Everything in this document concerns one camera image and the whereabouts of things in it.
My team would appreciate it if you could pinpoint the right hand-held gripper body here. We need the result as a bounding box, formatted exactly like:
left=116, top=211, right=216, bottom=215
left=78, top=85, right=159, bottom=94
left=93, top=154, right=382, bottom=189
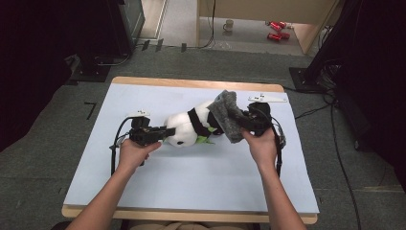
left=243, top=93, right=289, bottom=137

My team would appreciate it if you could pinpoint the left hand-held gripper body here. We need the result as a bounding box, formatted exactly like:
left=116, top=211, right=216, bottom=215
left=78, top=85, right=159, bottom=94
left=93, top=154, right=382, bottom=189
left=126, top=109, right=161, bottom=148

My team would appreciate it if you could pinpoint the grey fuzzy cloth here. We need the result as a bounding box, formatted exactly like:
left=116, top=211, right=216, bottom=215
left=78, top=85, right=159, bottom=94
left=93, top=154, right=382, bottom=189
left=206, top=89, right=246, bottom=145

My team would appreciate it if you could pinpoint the panda plush toy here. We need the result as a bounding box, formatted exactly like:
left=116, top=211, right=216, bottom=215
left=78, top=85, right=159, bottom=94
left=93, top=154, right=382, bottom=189
left=163, top=100, right=226, bottom=149

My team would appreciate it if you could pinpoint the person's left hand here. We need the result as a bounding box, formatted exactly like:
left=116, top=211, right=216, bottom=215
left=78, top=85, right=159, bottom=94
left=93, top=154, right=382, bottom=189
left=118, top=138, right=163, bottom=175

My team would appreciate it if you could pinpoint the person's right hand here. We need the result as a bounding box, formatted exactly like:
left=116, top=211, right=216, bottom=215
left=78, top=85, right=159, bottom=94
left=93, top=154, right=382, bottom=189
left=240, top=126, right=279, bottom=171

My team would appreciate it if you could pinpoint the light blue table mat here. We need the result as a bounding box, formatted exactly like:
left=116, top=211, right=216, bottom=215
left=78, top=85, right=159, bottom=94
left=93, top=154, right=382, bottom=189
left=62, top=82, right=321, bottom=215

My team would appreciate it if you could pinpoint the beige mug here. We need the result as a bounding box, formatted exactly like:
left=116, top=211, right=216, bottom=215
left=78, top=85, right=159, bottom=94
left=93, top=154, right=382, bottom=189
left=222, top=18, right=235, bottom=33

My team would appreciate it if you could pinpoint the black cabinet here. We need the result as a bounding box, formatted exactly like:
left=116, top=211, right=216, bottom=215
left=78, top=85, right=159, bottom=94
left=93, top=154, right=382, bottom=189
left=76, top=0, right=147, bottom=66

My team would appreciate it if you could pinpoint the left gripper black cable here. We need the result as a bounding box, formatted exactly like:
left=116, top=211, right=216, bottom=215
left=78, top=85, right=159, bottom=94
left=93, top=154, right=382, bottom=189
left=108, top=116, right=134, bottom=177

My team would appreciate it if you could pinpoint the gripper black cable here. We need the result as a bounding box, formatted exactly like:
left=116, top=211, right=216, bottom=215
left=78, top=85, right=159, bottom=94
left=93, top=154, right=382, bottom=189
left=108, top=116, right=134, bottom=177
left=268, top=115, right=288, bottom=179

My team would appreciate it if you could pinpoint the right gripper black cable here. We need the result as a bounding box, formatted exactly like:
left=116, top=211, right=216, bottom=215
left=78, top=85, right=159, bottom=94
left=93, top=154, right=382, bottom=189
left=268, top=115, right=288, bottom=179

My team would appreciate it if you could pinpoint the black flat base plate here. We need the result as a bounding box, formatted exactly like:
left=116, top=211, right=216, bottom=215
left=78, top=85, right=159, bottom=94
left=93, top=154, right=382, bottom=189
left=65, top=62, right=112, bottom=86

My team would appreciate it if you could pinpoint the black stand with base plate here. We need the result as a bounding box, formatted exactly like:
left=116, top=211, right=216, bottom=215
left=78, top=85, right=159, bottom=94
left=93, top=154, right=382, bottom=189
left=288, top=0, right=355, bottom=94

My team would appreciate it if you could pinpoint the black floor cable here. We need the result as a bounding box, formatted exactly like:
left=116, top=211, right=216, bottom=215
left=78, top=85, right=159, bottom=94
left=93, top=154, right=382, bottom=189
left=282, top=85, right=363, bottom=230

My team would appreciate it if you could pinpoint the thin black hanging cable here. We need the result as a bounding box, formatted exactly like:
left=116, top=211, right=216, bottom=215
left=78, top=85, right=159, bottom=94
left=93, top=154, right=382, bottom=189
left=191, top=0, right=217, bottom=50

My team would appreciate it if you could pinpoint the light wooden furniture frame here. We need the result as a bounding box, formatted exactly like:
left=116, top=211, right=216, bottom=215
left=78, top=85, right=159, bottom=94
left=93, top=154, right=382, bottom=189
left=195, top=0, right=340, bottom=56

